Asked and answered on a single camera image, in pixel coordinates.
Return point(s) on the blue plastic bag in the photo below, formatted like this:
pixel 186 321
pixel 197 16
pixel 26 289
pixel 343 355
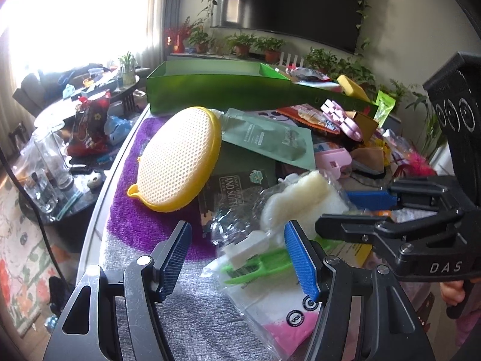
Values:
pixel 117 129

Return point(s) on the person's right forearm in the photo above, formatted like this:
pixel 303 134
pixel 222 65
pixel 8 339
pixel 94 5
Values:
pixel 471 319

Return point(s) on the white plastic block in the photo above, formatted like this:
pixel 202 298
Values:
pixel 246 250

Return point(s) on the long green box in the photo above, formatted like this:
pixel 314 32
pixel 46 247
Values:
pixel 206 90

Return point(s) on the dark coffee table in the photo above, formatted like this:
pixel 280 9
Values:
pixel 80 199

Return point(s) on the yellow paper card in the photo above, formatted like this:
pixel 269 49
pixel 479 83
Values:
pixel 351 254

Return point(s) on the plant in glass vase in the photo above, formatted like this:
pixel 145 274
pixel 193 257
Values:
pixel 127 66

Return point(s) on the clear glass cup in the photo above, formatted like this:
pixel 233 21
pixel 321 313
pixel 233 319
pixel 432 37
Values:
pixel 35 184
pixel 52 158

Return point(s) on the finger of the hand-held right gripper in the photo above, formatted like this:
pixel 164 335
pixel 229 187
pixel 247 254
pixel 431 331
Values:
pixel 368 200
pixel 338 227

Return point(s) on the grey curtain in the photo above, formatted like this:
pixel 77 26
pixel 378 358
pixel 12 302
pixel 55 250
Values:
pixel 165 15

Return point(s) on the dark cloth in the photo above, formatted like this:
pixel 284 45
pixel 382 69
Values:
pixel 62 295

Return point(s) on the clear bag with white sponge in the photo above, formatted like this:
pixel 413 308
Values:
pixel 300 195

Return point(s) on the yellow mesh scrubber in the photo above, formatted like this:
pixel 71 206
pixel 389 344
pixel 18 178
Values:
pixel 176 158

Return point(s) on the grey armchair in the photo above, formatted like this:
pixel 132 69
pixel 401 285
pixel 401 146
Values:
pixel 30 94

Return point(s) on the brown cardboard box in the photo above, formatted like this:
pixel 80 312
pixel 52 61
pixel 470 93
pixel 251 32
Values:
pixel 366 126

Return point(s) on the white purple plush mat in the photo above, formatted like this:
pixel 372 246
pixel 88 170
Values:
pixel 127 203

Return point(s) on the white marble desktop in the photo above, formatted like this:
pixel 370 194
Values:
pixel 96 225

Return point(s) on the red patterned snack bag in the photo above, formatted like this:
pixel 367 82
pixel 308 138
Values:
pixel 88 124

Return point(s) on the red white snack packet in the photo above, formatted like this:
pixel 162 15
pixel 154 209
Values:
pixel 308 74

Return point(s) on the black wall television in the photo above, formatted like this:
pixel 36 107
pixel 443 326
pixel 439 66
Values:
pixel 293 3

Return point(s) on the green spouted pouch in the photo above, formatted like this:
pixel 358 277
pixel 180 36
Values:
pixel 270 139

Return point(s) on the floral floor rug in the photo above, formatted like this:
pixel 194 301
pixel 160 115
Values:
pixel 22 270

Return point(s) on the dark green tissue pack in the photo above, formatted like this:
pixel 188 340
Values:
pixel 233 188

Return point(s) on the potted green plant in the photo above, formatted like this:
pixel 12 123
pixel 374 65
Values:
pixel 270 49
pixel 321 58
pixel 199 39
pixel 241 45
pixel 432 124

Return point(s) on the small white picket fence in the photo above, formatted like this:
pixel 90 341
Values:
pixel 292 59

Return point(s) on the small round ornament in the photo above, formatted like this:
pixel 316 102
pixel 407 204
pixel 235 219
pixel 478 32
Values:
pixel 95 180

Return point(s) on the white pink printed bag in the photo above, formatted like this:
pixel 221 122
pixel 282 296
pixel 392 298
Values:
pixel 270 316

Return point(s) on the pale pink clip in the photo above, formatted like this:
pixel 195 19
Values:
pixel 332 161

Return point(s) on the person's right hand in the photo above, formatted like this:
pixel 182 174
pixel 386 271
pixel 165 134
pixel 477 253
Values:
pixel 451 293

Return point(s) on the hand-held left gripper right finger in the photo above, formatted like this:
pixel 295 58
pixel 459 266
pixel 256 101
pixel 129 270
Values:
pixel 302 263

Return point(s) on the black remote control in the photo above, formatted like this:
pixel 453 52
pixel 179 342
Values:
pixel 82 170

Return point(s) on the pink hair claw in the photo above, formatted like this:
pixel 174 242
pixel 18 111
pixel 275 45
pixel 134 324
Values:
pixel 342 120

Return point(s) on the yellow sponge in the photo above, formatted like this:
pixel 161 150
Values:
pixel 353 87

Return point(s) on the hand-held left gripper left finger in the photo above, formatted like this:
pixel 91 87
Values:
pixel 174 259

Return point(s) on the red decoration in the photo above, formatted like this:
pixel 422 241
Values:
pixel 176 39

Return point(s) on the lime green packet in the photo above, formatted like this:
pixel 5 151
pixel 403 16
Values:
pixel 385 107

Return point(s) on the brown cloth item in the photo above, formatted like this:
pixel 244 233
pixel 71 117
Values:
pixel 370 158

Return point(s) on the teal straw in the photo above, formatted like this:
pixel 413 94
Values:
pixel 68 206

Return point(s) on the magenta feather toy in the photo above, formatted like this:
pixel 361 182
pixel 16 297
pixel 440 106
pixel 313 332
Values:
pixel 417 163

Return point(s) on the phone case packet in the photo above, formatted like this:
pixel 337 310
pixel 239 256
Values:
pixel 272 114

